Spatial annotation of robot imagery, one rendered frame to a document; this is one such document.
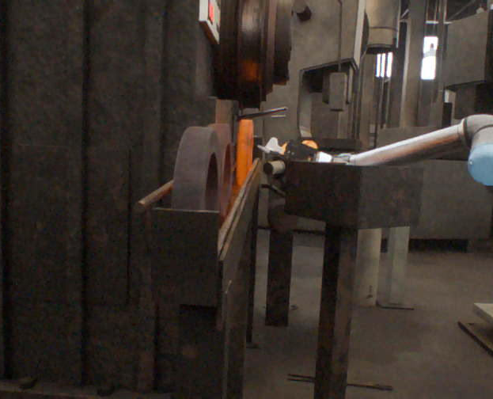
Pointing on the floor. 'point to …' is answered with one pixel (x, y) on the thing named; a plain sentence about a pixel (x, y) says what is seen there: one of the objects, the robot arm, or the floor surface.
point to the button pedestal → (396, 271)
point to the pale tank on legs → (388, 32)
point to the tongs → (346, 381)
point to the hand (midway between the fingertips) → (259, 149)
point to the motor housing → (279, 264)
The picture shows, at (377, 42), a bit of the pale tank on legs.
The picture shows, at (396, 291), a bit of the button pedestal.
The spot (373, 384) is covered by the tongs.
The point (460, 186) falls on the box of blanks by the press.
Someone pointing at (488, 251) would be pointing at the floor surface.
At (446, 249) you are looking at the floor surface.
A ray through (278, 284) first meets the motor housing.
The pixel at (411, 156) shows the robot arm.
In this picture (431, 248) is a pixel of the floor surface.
